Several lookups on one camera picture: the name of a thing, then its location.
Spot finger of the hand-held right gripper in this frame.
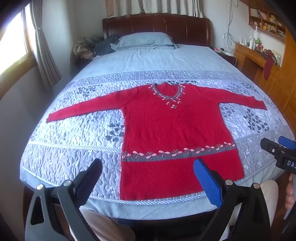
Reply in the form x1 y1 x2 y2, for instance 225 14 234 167
278 136 296 151
260 138 286 160

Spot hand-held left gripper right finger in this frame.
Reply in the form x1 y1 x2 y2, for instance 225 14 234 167
193 158 272 241

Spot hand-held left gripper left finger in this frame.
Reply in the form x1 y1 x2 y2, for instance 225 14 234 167
25 158 103 241

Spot red knitted sweater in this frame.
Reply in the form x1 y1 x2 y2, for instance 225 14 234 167
46 83 267 201

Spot dark clothes pile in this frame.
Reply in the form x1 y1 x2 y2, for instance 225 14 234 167
85 34 121 56

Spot person's right hand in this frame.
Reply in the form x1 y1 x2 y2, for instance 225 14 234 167
285 174 296 210

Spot person's right leg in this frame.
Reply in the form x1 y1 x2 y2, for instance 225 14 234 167
228 179 279 241

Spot person's leg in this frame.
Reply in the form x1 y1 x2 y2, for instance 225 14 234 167
69 206 137 241
228 179 279 241

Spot person's left leg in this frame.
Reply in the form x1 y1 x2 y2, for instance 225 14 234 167
69 206 137 241

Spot wooden desk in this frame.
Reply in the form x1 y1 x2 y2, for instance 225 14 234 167
233 43 296 116

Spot dark red hanging cloth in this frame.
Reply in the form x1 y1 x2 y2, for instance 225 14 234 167
264 49 275 80

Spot dark wooden nightstand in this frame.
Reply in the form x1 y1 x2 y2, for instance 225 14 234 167
214 47 237 66

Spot brown floral cloth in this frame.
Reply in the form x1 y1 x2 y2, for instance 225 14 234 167
73 40 96 59

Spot grey window curtain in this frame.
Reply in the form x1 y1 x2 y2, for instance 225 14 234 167
24 0 62 88

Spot bed with patterned quilt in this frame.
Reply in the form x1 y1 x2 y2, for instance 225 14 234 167
20 44 281 220

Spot light blue pillow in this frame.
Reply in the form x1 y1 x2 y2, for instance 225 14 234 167
110 32 177 50

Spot bright window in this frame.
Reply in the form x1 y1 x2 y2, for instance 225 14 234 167
0 9 35 77

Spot pale striped curtain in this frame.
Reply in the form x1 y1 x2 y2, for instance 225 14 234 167
141 0 204 18

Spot wooden wall shelf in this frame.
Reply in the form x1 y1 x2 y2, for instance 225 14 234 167
248 6 286 43

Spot white wall cables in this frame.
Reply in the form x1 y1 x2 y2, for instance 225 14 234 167
223 0 238 50

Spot dark wooden bed frame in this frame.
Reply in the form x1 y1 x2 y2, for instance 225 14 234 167
22 13 219 241

